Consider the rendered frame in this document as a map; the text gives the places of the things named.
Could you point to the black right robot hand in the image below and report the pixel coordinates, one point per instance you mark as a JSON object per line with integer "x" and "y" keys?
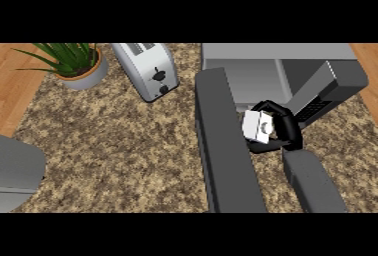
{"x": 288, "y": 128}

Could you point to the grey microwave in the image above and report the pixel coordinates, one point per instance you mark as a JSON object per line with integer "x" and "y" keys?
{"x": 289, "y": 76}

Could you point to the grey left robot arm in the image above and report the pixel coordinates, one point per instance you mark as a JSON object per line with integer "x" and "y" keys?
{"x": 16, "y": 173}

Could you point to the silver toaster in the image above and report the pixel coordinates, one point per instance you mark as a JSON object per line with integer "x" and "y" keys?
{"x": 149, "y": 71}

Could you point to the white milk carton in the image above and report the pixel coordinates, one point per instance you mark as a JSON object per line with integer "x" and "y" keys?
{"x": 255, "y": 126}

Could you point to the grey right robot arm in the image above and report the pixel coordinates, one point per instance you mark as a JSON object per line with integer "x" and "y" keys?
{"x": 311, "y": 183}

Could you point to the dark grey microwave door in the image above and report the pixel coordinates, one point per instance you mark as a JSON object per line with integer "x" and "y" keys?
{"x": 226, "y": 143}

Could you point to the grey plant pot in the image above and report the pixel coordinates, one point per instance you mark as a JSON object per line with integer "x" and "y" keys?
{"x": 88, "y": 76}

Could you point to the green potted plant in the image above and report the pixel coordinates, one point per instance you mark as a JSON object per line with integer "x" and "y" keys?
{"x": 68, "y": 56}

